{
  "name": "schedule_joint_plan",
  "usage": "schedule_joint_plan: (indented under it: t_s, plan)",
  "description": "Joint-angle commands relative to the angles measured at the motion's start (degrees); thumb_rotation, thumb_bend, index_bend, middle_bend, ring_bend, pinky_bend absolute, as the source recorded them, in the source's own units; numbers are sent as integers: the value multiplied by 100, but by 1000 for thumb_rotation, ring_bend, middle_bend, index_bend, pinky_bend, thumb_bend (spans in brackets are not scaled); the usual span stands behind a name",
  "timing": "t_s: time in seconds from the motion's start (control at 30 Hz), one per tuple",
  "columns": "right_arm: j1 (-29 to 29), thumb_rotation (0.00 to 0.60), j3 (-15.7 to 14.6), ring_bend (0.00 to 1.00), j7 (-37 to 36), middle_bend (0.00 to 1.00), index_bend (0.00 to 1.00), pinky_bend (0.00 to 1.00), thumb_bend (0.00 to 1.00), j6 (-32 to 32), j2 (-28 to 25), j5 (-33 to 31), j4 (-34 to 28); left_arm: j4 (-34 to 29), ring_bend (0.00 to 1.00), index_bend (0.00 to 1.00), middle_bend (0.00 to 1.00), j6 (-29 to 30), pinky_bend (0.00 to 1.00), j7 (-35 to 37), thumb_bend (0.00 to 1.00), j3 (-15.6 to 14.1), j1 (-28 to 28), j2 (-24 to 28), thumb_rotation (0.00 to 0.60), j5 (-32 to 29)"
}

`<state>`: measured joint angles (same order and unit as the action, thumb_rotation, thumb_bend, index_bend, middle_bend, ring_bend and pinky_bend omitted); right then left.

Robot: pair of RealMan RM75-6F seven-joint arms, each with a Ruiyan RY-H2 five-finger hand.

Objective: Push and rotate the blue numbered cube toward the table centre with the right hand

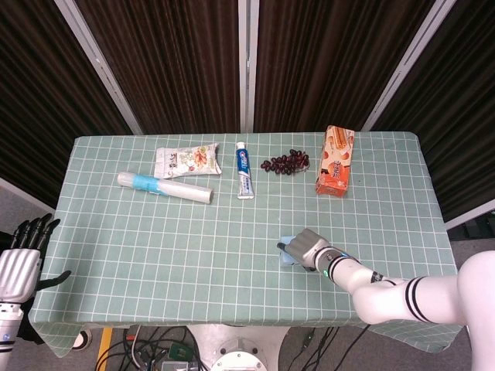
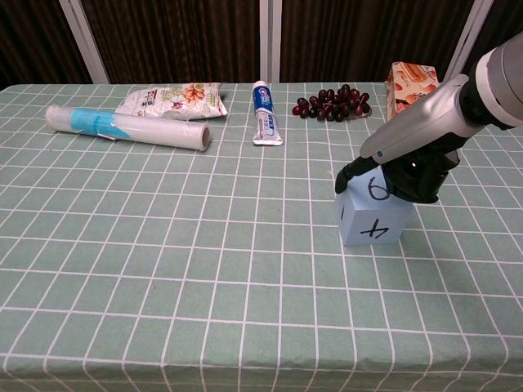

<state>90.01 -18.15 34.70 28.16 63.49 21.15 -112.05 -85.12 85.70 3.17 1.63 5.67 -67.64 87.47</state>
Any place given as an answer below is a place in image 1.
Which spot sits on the blue cube with number nine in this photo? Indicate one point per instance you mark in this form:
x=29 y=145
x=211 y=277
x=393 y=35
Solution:
x=287 y=251

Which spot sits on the white round floor socket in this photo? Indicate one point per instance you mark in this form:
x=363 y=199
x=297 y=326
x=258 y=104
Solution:
x=82 y=340

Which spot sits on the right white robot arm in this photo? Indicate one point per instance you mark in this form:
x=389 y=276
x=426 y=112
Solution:
x=406 y=293

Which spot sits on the clear plastic bag roll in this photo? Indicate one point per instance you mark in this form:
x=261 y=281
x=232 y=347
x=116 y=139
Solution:
x=164 y=186

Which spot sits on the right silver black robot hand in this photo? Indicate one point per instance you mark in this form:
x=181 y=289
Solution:
x=305 y=245

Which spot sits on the white partition post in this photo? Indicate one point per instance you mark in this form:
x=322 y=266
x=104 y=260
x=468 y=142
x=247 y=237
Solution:
x=101 y=63
x=247 y=65
x=406 y=65

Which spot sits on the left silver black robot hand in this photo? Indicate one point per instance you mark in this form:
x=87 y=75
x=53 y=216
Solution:
x=19 y=266

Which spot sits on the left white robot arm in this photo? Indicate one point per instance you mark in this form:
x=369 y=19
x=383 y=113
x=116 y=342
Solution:
x=8 y=328

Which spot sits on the yellow floor tape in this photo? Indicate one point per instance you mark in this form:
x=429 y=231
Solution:
x=104 y=348

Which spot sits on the bunch of dark red grapes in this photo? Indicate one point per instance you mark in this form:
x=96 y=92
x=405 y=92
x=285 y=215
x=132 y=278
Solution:
x=286 y=162

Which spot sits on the orange biscuit box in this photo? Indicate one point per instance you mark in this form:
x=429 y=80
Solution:
x=335 y=160

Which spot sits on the green checkered tablecloth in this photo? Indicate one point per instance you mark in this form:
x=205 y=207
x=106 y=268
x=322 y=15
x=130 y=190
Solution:
x=193 y=251

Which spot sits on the white snack bag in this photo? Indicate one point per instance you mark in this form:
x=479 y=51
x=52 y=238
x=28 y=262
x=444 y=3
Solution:
x=187 y=160

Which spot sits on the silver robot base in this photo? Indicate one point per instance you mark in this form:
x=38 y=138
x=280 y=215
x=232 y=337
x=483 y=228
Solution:
x=239 y=349

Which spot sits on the blue white toothpaste tube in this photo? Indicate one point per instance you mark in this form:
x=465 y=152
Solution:
x=244 y=172

